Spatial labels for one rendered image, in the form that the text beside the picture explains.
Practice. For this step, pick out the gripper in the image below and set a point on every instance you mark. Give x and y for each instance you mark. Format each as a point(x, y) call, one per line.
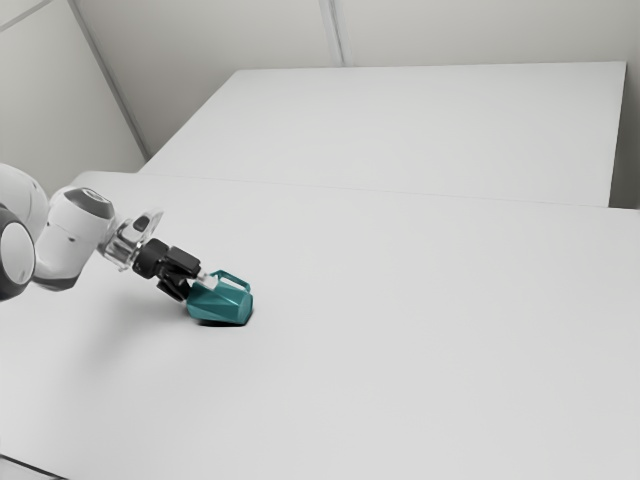
point(152, 257)

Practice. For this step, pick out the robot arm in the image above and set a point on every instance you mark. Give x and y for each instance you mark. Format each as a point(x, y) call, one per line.
point(60, 232)

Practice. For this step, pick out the teal faceted mug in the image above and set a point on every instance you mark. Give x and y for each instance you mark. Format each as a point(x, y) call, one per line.
point(222, 303)

